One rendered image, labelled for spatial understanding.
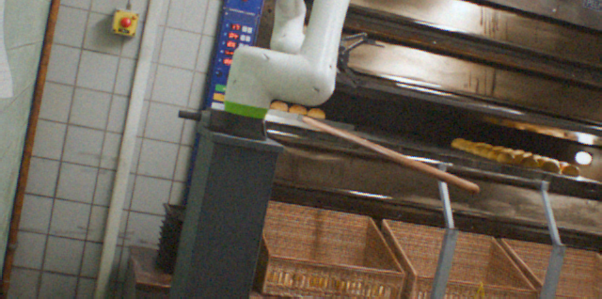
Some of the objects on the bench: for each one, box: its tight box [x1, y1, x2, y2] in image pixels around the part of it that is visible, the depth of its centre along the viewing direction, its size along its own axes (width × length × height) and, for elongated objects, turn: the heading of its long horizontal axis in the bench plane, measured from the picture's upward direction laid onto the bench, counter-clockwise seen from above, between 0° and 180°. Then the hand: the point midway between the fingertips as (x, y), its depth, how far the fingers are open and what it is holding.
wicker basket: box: [499, 238, 602, 299], centre depth 367 cm, size 49×56×28 cm
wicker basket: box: [252, 200, 405, 299], centre depth 336 cm, size 49×56×28 cm
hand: (376, 64), depth 303 cm, fingers open, 13 cm apart
